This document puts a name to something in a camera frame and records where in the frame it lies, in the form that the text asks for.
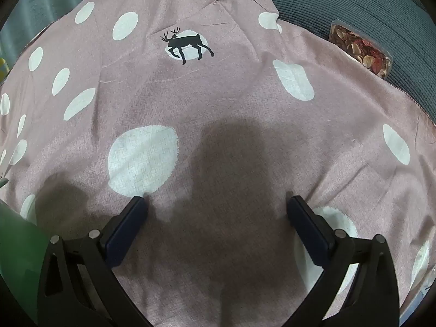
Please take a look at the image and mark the green plastic bowl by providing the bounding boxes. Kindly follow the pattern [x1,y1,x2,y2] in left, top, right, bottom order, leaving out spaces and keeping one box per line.
[0,199,52,317]

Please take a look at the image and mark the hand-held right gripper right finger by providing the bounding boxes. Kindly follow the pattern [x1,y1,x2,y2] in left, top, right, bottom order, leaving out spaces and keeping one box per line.
[287,195,400,327]

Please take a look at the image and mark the pink polka dot blanket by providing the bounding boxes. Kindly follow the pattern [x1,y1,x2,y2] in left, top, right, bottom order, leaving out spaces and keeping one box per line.
[0,0,436,321]

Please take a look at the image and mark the grey sofa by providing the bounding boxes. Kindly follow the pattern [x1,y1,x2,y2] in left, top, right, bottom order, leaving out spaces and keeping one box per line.
[264,0,436,123]

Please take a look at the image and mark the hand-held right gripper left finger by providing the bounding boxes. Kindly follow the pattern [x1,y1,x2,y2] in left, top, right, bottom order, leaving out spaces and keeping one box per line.
[37,196,148,327]

